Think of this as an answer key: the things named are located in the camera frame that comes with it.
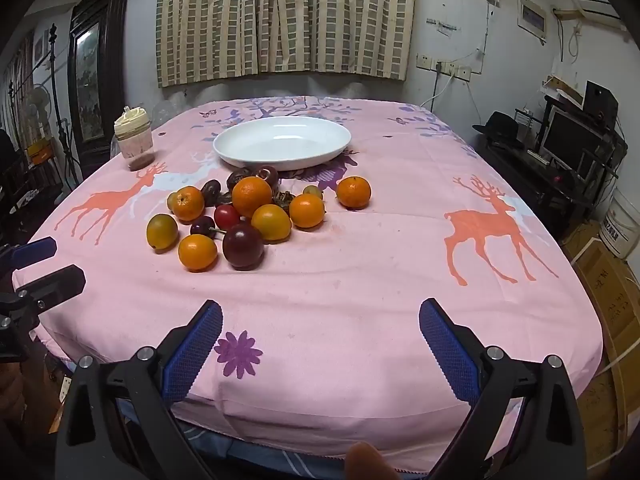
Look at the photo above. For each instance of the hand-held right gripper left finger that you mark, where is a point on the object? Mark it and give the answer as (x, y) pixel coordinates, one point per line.
(192, 355)

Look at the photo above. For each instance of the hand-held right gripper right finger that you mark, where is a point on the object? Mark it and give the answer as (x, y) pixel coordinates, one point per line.
(450, 355)

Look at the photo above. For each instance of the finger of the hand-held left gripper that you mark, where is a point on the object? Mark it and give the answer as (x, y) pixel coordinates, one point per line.
(55, 284)
(32, 251)

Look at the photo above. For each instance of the yellow plum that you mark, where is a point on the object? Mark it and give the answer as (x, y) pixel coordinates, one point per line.
(162, 231)
(271, 222)

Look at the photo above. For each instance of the dark purple plum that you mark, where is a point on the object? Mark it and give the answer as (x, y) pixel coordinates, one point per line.
(243, 246)
(268, 175)

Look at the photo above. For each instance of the dark red cherry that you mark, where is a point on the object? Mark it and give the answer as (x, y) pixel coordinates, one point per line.
(202, 226)

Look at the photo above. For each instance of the tan longan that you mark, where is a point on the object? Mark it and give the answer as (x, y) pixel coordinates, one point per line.
(312, 191)
(171, 201)

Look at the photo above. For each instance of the red cherry tomato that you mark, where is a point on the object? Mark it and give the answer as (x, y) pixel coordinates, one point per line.
(227, 216)

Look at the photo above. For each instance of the dark brown water chestnut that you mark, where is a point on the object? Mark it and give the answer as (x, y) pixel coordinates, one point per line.
(211, 192)
(238, 179)
(285, 199)

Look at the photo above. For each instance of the white oval plate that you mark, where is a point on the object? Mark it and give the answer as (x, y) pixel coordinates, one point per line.
(282, 142)

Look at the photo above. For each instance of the person's right hand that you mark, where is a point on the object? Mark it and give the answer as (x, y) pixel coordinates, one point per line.
(364, 462)

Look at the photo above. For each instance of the black metal coat stand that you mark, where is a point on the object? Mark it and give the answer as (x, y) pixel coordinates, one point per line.
(59, 125)

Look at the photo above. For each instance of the pink deer print tablecloth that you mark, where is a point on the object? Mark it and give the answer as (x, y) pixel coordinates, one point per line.
(350, 270)

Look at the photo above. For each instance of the standing fan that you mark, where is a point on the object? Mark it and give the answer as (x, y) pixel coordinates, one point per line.
(37, 105)

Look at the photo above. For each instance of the beige lid shaker bottle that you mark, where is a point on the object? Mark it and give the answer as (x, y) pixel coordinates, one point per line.
(133, 140)

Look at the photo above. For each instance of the cardboard box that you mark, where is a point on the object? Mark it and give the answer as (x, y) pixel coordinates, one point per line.
(610, 290)

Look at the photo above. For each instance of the dark wooden framed cabinet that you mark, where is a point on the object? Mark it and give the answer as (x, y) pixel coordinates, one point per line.
(107, 85)

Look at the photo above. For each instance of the clear plastic bag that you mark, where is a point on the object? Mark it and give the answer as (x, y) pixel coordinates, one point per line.
(161, 112)

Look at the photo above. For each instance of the black computer desk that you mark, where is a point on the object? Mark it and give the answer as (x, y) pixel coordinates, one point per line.
(540, 185)

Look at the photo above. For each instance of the white plastic bucket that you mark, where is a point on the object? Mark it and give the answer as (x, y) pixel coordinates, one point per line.
(620, 225)

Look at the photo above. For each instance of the black hat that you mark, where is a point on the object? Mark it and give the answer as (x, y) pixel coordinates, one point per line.
(500, 127)

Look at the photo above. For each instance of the computer monitor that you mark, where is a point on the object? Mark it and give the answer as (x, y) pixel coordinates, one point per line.
(570, 142)

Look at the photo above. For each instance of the black speaker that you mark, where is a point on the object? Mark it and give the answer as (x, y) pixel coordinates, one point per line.
(599, 97)

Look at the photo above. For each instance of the beige grey checked curtain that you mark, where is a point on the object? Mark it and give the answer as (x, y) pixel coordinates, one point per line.
(285, 15)

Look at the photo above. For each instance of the white air conditioner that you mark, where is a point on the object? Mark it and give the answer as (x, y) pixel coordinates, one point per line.
(597, 2)

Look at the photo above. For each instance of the white wall socket strip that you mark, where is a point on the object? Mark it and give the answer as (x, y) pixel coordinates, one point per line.
(445, 66)

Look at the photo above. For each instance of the white wall panel box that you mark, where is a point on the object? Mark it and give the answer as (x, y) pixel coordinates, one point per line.
(532, 17)

